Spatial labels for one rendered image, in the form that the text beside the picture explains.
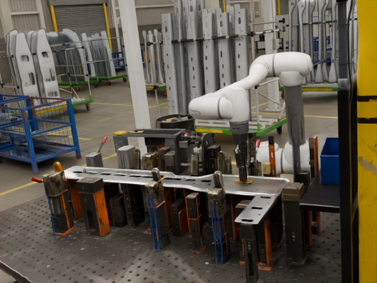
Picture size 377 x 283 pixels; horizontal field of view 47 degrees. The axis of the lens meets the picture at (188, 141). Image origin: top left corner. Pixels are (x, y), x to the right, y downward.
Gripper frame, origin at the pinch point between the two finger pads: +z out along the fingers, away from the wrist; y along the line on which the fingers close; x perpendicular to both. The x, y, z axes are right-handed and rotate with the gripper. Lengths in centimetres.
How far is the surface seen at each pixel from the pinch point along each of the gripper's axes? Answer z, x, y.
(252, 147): -8.5, 0.4, -15.1
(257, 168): 2.2, 2.6, -13.4
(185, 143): -9.6, -38.4, -15.6
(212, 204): 6.5, -5.9, 24.9
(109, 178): 5, -76, 7
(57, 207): 18, -103, 23
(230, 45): -41, -177, -439
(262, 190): 5.4, 11.6, 6.6
